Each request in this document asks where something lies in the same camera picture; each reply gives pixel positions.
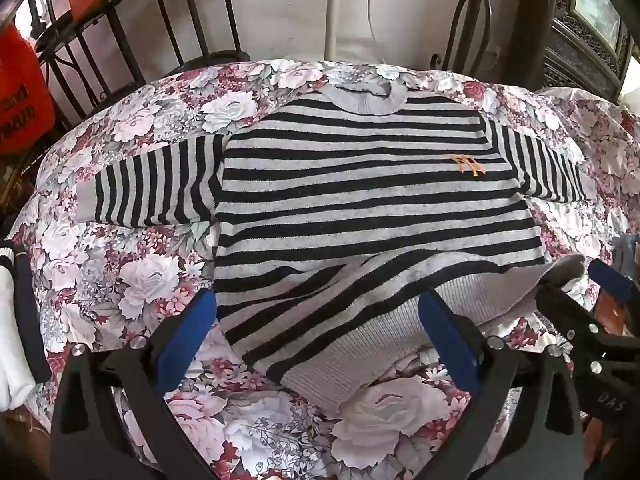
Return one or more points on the white cloth with navy trim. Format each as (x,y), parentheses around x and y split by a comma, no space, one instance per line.
(12,350)

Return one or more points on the ornate dark picture frame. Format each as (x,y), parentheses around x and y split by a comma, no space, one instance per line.
(585,30)

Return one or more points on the white pole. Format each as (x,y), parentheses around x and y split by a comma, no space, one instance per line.
(334,5)

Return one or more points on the red bag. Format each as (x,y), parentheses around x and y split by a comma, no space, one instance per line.
(22,95)

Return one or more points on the grey blue cloth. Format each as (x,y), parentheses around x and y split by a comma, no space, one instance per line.
(627,255)

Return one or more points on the dark metal headboard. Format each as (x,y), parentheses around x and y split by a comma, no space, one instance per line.
(467,15)

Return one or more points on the black metal rack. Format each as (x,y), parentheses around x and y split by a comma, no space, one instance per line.
(120,40)

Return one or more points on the black grey striped sweater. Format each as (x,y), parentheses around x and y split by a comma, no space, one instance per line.
(370,200)

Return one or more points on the floral blanket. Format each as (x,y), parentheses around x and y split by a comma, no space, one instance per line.
(150,270)

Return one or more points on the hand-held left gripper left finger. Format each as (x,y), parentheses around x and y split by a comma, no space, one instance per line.
(186,329)

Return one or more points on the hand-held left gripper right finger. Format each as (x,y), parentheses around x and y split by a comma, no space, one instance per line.
(446,340)

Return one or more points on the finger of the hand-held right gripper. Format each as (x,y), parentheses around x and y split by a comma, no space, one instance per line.
(607,273)
(570,317)

